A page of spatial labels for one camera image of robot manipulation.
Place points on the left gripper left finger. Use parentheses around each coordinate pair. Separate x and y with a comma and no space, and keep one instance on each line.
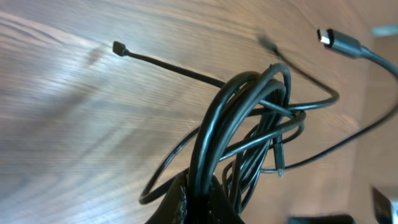
(173,207)

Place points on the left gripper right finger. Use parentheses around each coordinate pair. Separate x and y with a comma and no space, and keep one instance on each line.
(219,209)

